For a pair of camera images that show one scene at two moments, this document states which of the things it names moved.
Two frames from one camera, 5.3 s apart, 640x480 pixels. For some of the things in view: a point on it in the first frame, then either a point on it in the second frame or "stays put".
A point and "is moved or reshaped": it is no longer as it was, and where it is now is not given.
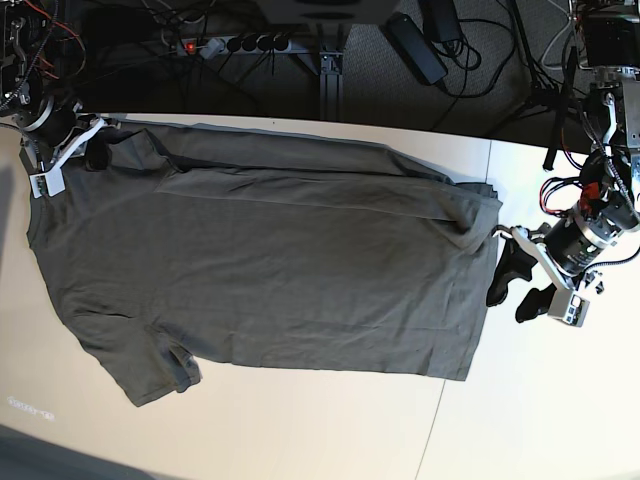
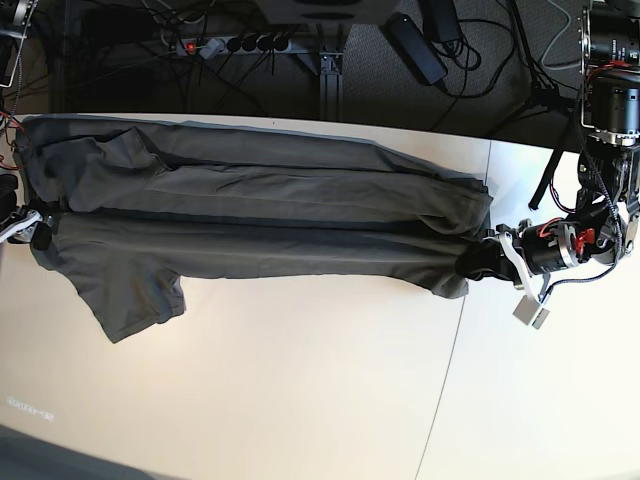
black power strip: (216, 45) stays put
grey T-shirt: (294, 247) is moved or reshaped
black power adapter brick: (415, 47) stays put
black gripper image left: (66, 126) → (17, 222)
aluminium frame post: (331, 86) stays put
